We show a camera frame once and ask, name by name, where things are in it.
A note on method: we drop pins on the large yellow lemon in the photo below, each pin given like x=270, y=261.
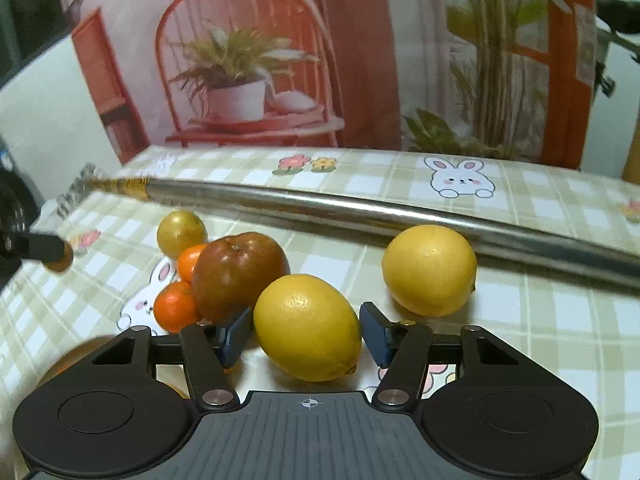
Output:
x=427, y=270
x=305, y=327

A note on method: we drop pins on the printed room backdrop cloth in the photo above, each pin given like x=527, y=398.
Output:
x=360, y=60

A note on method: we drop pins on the steel rod with gold tip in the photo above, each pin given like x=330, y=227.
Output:
x=350, y=210

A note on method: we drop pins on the brown wooden board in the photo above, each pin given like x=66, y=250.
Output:
x=632, y=160

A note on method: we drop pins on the red apple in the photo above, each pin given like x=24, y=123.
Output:
x=235, y=275

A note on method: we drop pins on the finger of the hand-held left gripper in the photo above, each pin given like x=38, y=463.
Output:
x=42, y=246

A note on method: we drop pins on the small golden yellow citrus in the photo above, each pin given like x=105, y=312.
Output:
x=181, y=234

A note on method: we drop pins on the small orange tangerine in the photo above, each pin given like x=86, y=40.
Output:
x=175, y=307
x=189, y=262

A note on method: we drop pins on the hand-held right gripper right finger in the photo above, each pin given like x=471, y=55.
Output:
x=372, y=335

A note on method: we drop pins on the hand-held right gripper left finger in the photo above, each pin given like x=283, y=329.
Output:
x=235, y=332

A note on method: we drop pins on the dark window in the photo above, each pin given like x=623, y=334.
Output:
x=25, y=10

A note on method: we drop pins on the checked rabbit print tablecloth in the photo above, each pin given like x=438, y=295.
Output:
x=550, y=350

